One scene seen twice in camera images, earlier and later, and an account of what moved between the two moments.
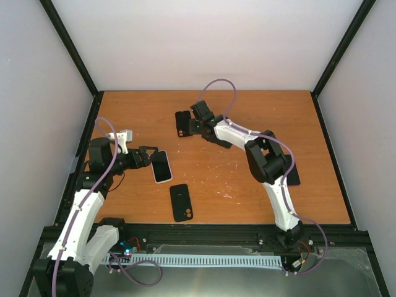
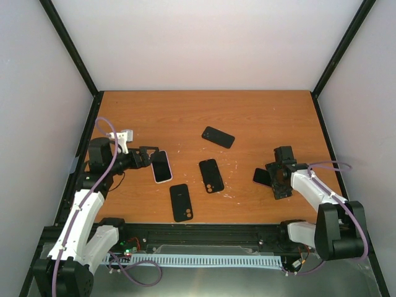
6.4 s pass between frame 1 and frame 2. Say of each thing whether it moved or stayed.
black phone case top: moved
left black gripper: stayed
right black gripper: moved
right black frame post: stayed
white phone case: stayed
